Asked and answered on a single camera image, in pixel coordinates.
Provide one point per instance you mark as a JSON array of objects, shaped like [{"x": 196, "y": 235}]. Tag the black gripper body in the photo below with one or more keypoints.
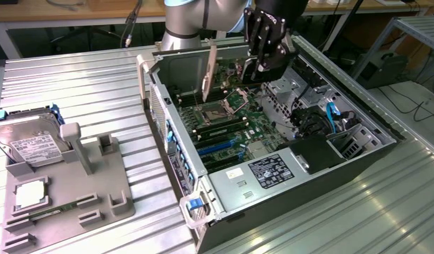
[{"x": 280, "y": 8}]

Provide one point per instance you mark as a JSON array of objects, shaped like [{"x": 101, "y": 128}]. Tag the gpu card with metal bracket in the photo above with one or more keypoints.
[{"x": 224, "y": 71}]

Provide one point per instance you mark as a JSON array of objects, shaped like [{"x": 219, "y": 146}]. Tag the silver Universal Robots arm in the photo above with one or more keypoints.
[{"x": 181, "y": 16}]

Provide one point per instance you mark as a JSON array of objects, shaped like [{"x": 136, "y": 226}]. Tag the black ram slot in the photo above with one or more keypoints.
[
  {"x": 189, "y": 95},
  {"x": 192, "y": 101}
]

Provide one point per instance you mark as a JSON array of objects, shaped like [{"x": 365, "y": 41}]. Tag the blue expansion slot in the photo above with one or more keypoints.
[{"x": 216, "y": 148}]

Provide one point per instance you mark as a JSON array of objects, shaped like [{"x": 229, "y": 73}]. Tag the black expansion slot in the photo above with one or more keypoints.
[
  {"x": 223, "y": 164},
  {"x": 221, "y": 158}
]

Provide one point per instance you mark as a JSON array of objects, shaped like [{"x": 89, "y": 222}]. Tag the metal drive cage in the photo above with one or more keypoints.
[{"x": 284, "y": 88}]

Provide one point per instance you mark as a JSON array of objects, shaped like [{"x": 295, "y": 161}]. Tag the metal socket cover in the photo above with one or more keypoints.
[{"x": 239, "y": 100}]

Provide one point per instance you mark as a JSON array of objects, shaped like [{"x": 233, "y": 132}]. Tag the wooden desk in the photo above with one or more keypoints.
[{"x": 379, "y": 7}]

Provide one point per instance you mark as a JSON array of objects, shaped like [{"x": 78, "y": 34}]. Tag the grey box device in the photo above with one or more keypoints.
[{"x": 387, "y": 68}]

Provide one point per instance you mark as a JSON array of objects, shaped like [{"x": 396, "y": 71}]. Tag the green motherboard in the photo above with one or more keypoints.
[{"x": 252, "y": 124}]

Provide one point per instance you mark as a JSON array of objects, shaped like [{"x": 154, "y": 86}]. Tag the thin metal locking lever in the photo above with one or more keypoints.
[{"x": 196, "y": 101}]

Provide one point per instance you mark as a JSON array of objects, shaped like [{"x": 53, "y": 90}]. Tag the cpu socket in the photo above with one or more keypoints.
[{"x": 213, "y": 115}]

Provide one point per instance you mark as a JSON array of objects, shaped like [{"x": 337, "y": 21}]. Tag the installed black ram stick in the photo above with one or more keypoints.
[{"x": 221, "y": 131}]

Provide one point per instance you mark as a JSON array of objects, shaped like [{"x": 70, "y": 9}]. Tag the silver chipset heatsink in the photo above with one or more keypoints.
[{"x": 260, "y": 149}]

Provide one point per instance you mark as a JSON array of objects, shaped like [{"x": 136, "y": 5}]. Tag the metal disk bay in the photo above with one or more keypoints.
[{"x": 365, "y": 137}]

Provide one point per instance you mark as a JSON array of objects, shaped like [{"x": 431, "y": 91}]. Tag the grey power supply unit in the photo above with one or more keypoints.
[{"x": 235, "y": 190}]

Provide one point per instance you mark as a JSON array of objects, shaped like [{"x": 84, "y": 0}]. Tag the open black pc case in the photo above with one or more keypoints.
[{"x": 309, "y": 211}]

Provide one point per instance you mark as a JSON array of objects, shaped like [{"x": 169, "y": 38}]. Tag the blue case latch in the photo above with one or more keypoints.
[{"x": 195, "y": 204}]

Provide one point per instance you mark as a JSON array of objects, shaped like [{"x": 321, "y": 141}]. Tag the silver hard disk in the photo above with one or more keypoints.
[{"x": 24, "y": 137}]

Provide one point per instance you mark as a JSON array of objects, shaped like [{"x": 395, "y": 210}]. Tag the grey parts rack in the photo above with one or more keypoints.
[{"x": 62, "y": 185}]

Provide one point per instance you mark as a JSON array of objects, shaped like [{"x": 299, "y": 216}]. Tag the green ram stick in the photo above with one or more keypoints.
[{"x": 52, "y": 210}]

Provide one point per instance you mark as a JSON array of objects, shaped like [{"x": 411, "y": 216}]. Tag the silver cpu chip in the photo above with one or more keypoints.
[{"x": 30, "y": 194}]

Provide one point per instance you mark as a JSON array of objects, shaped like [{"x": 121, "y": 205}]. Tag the grey metal frame shelf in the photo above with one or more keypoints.
[{"x": 420, "y": 26}]

